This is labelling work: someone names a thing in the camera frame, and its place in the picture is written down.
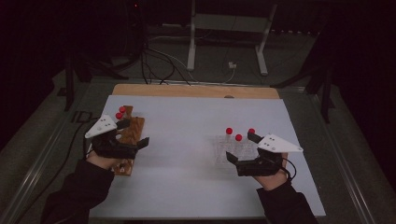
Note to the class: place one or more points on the wooden test tube rack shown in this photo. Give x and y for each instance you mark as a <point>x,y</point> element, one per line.
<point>135,127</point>

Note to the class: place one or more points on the power strip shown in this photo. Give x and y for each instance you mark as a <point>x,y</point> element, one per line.
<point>294,31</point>

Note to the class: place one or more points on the person's left hand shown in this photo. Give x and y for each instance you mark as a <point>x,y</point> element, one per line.
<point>101,161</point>

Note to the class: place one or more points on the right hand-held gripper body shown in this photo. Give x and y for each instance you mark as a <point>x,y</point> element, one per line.
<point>267,158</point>

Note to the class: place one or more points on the white table mat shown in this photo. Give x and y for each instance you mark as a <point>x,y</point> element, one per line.
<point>186,149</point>

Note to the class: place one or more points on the dark tripod stand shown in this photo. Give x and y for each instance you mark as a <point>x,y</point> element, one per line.
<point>69,87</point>
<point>325,99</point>

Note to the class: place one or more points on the red-capped clear test tube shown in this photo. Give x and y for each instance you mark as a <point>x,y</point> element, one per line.
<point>119,115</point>
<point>122,109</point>
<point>229,130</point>
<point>251,131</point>
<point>238,137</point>

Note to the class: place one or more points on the clear acrylic test tube rack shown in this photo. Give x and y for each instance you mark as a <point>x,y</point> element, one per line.
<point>230,152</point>

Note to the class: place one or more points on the white plug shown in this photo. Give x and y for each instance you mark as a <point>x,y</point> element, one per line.
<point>232,65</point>

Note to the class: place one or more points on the person's right hand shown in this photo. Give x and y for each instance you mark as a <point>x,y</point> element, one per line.
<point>274,180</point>

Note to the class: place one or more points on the grey metal stand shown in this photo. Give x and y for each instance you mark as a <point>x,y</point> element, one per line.
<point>191,46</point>

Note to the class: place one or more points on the metal frame rail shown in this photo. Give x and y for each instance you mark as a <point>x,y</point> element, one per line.
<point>342,155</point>
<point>40,168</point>

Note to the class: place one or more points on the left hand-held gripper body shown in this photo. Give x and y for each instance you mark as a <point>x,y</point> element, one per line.
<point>112,146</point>

